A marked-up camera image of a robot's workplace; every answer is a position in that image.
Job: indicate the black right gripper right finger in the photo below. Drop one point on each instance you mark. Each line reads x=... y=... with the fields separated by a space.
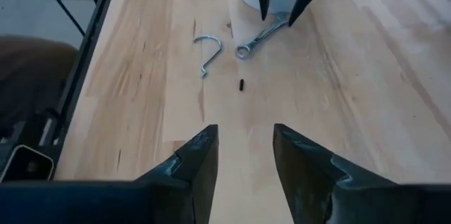
x=334 y=199

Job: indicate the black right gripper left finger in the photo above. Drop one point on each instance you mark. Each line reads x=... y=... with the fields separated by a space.
x=169 y=199

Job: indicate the chrome combination wrench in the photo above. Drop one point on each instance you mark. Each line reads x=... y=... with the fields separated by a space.
x=260 y=35

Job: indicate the small black cap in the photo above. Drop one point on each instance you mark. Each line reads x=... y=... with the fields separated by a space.
x=241 y=84

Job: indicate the brown upholstered seat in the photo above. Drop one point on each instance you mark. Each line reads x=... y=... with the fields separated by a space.
x=31 y=72

